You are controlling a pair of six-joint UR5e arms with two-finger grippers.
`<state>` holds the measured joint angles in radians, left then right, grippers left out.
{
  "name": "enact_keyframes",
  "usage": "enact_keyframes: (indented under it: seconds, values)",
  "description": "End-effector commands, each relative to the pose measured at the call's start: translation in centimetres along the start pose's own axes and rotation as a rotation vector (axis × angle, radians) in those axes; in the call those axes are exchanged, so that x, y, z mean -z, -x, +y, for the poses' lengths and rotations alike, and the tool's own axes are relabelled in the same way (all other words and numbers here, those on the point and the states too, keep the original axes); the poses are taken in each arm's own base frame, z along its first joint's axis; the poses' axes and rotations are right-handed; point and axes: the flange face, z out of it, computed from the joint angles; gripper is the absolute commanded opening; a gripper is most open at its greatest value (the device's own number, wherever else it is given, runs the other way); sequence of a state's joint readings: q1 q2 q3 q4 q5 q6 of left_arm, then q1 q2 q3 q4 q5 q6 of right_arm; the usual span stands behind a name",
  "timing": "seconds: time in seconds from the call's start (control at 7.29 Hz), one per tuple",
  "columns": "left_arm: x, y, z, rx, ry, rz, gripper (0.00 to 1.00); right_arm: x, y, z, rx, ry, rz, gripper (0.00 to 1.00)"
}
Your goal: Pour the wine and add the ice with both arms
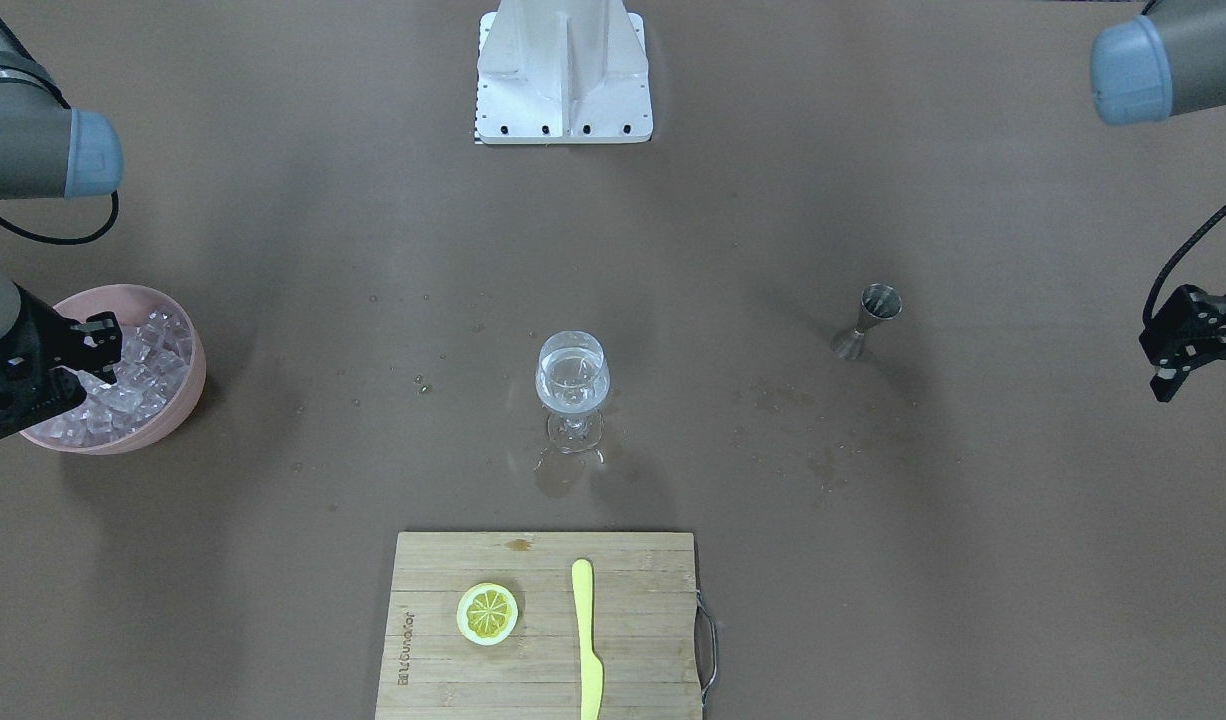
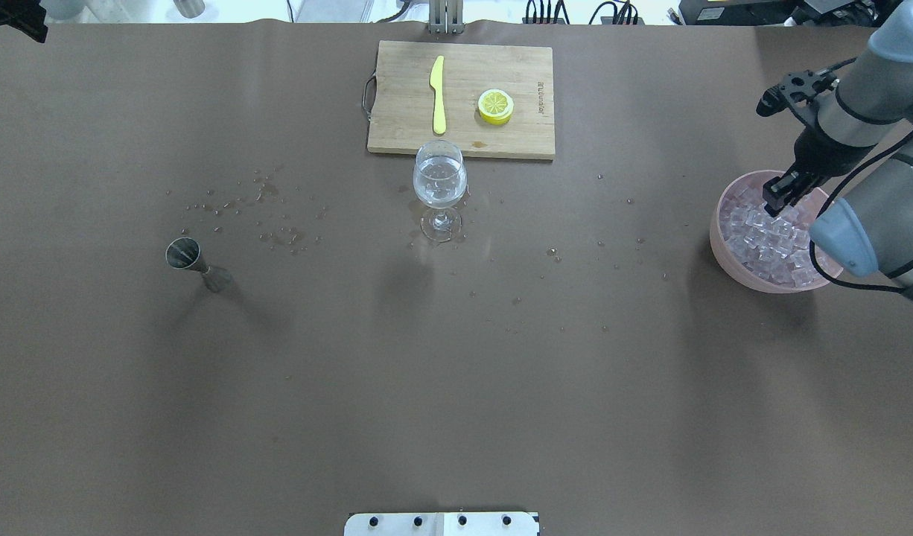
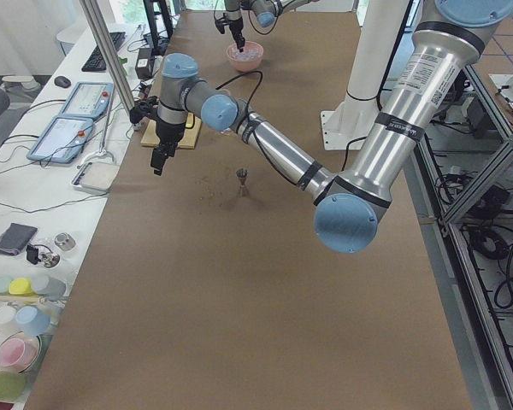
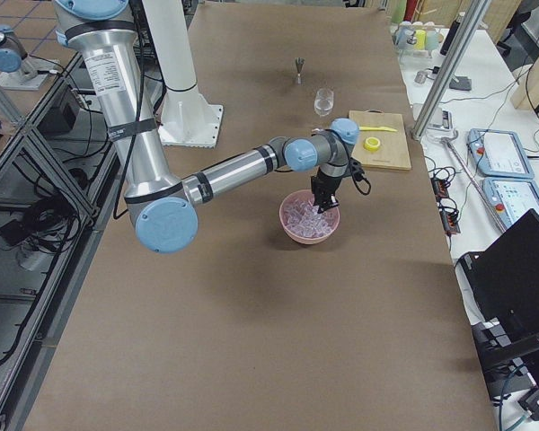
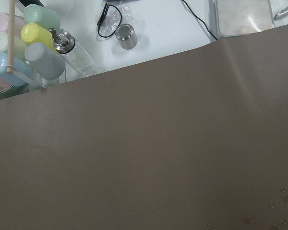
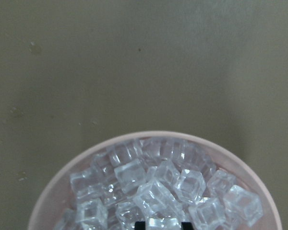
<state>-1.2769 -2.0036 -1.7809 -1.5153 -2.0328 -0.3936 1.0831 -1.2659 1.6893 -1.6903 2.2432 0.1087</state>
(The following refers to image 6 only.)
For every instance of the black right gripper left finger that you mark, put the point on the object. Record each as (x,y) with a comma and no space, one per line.
(140,225)

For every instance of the pink plastic bowl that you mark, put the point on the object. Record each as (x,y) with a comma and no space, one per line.
(57,193)

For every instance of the clear ice cubes pile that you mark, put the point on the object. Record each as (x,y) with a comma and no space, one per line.
(157,177)

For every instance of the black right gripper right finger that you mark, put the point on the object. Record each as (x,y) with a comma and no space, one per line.
(186,226)

